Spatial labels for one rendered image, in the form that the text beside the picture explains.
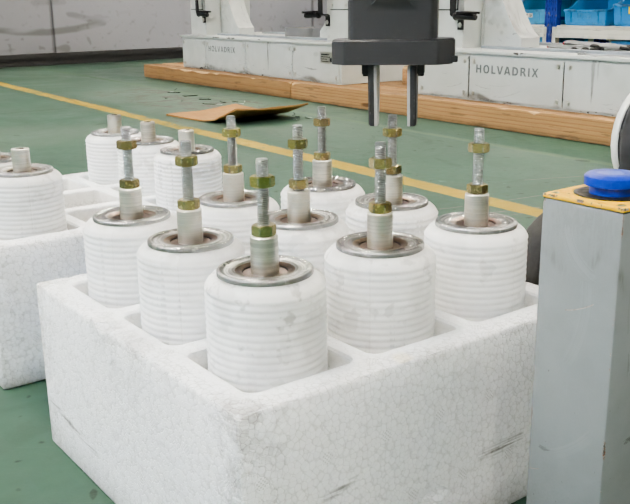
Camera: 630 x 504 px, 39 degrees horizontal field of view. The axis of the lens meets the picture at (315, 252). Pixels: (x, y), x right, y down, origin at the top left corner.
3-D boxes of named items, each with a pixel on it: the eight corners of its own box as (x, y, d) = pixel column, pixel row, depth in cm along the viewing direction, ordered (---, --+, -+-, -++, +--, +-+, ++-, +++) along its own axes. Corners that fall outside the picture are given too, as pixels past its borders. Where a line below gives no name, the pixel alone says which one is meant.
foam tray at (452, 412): (335, 353, 118) (334, 222, 113) (578, 471, 88) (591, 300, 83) (51, 441, 96) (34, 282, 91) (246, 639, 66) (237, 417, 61)
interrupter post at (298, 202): (282, 222, 85) (281, 189, 84) (303, 219, 87) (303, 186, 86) (294, 228, 83) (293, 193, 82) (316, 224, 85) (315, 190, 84)
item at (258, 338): (222, 518, 68) (211, 296, 63) (207, 458, 77) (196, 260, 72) (342, 501, 71) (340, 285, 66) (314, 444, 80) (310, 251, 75)
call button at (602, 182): (604, 191, 68) (606, 165, 67) (650, 200, 65) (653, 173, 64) (571, 199, 66) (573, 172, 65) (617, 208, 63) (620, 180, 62)
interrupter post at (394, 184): (395, 209, 90) (395, 177, 89) (375, 206, 92) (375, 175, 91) (407, 205, 92) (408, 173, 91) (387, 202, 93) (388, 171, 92)
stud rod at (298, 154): (306, 203, 85) (304, 124, 82) (299, 205, 84) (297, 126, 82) (298, 202, 85) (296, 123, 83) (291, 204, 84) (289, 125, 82)
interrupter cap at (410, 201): (404, 217, 87) (404, 210, 86) (340, 208, 91) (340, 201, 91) (441, 203, 92) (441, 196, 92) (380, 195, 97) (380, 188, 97)
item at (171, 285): (129, 427, 83) (114, 242, 78) (211, 396, 90) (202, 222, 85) (189, 464, 77) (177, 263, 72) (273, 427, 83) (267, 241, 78)
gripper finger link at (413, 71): (406, 127, 88) (407, 63, 86) (408, 123, 91) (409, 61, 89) (422, 127, 87) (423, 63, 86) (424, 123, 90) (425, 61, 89)
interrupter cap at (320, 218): (246, 221, 86) (245, 214, 86) (312, 211, 90) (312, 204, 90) (284, 237, 80) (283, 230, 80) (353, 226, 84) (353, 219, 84)
